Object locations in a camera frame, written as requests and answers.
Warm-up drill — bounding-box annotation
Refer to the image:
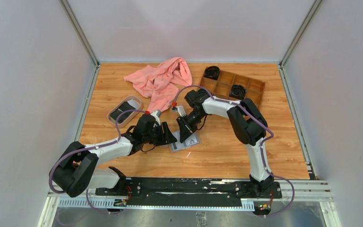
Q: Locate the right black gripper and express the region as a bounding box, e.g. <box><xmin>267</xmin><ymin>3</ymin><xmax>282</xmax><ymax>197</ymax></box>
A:
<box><xmin>177</xmin><ymin>111</ymin><xmax>206</xmax><ymax>143</ymax></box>

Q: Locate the pink cloth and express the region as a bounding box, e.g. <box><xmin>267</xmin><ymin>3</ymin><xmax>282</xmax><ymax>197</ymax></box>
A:
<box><xmin>124</xmin><ymin>57</ymin><xmax>193</xmax><ymax>112</ymax></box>

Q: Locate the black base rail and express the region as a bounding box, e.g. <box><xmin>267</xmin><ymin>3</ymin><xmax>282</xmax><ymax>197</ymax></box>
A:
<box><xmin>93</xmin><ymin>177</ymin><xmax>282</xmax><ymax>211</ymax></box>

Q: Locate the pink card holder wallet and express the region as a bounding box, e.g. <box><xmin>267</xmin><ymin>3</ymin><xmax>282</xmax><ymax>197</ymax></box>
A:
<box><xmin>162</xmin><ymin>131</ymin><xmax>200</xmax><ymax>153</ymax></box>

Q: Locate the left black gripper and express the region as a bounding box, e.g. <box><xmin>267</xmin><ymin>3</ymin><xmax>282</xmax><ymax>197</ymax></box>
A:
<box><xmin>143</xmin><ymin>122</ymin><xmax>177</xmax><ymax>146</ymax></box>

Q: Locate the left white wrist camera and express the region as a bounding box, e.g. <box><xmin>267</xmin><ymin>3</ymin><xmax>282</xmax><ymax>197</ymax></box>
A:
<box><xmin>150</xmin><ymin>110</ymin><xmax>162</xmax><ymax>126</ymax></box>

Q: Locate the rolled belt back left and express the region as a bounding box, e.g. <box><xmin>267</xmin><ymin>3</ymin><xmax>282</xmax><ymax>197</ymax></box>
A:
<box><xmin>203</xmin><ymin>66</ymin><xmax>221</xmax><ymax>80</ymax></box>

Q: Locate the white VIP card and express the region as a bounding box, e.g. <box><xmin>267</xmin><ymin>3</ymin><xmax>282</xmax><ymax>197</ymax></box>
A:
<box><xmin>183</xmin><ymin>133</ymin><xmax>200</xmax><ymax>147</ymax></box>

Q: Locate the wooden divided tray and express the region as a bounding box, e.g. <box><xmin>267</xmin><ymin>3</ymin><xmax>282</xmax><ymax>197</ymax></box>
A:
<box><xmin>199</xmin><ymin>66</ymin><xmax>266</xmax><ymax>108</ymax></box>

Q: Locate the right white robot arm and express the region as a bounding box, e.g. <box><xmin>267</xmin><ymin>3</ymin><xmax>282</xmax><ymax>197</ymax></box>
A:
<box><xmin>172</xmin><ymin>88</ymin><xmax>274</xmax><ymax>198</ymax></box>

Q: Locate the rolled belt middle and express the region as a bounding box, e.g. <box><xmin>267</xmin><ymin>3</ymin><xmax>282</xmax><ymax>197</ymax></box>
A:
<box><xmin>229</xmin><ymin>84</ymin><xmax>247</xmax><ymax>100</ymax></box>

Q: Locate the beige oval card tray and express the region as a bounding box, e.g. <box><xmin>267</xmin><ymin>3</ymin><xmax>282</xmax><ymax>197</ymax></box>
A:
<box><xmin>107</xmin><ymin>96</ymin><xmax>144</xmax><ymax>128</ymax></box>

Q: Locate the rolled belt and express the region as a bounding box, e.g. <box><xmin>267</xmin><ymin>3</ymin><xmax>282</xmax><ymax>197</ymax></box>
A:
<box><xmin>203</xmin><ymin>66</ymin><xmax>221</xmax><ymax>80</ymax></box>
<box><xmin>229</xmin><ymin>84</ymin><xmax>247</xmax><ymax>100</ymax></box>

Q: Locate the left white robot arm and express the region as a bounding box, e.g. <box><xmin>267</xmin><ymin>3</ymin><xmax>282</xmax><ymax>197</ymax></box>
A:
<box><xmin>49</xmin><ymin>113</ymin><xmax>177</xmax><ymax>198</ymax></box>

